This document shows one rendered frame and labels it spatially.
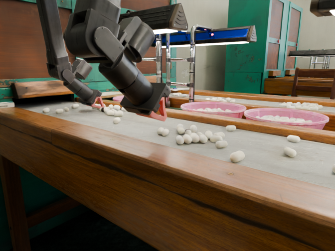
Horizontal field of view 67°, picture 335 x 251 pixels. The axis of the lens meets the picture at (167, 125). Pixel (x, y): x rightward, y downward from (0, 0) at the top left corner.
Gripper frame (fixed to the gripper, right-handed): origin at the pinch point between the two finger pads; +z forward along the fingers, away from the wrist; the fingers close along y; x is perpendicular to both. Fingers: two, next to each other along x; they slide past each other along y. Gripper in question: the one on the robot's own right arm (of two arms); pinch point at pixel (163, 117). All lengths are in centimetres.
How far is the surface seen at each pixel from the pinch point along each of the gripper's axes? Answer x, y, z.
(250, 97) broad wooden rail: -59, 17, 77
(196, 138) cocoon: -0.5, -4.4, 9.9
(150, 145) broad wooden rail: 7.9, -1.5, -1.2
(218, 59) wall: -228, 162, 229
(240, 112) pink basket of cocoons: -26.0, 1.0, 38.4
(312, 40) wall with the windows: -386, 72, 356
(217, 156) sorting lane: 3.7, -12.9, 7.4
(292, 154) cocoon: -3.0, -26.0, 13.7
